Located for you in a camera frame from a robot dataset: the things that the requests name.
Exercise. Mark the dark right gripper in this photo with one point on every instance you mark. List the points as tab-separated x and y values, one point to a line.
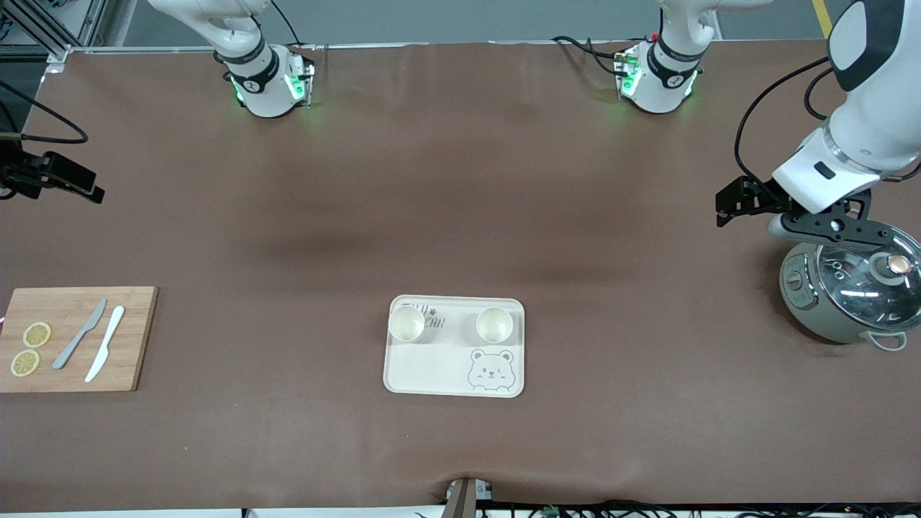
27	176

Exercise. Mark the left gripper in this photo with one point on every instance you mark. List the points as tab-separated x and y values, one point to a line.
760	194

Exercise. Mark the white IKEA cup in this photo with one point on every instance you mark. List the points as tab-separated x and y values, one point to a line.
407	324
494	325

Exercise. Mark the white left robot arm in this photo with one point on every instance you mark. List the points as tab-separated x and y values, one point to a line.
870	115

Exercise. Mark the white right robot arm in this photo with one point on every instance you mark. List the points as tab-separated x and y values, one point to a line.
262	93

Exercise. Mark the grey cooking pot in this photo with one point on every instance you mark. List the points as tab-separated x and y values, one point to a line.
813	316

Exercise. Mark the glass pot lid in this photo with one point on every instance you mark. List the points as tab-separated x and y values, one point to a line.
856	288

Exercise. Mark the grey plastic knife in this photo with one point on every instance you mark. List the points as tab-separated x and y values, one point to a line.
79	337

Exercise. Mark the wooden cutting board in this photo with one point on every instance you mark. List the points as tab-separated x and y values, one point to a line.
137	324

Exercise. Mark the yellow lemon slice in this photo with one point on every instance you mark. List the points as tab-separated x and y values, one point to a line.
25	363
37	334

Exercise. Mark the white plastic knife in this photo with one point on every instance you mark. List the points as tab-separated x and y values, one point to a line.
106	344

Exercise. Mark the green lit base box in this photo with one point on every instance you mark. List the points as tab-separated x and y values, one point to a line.
298	83
628	75

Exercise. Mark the brown table cover mat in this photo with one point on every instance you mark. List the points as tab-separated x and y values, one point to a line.
460	180

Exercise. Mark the cream bear print tray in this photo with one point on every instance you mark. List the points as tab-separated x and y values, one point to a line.
439	370

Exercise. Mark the black left camera bracket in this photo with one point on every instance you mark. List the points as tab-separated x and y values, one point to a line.
835	229

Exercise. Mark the aluminium frame profile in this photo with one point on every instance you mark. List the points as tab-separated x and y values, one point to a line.
101	18

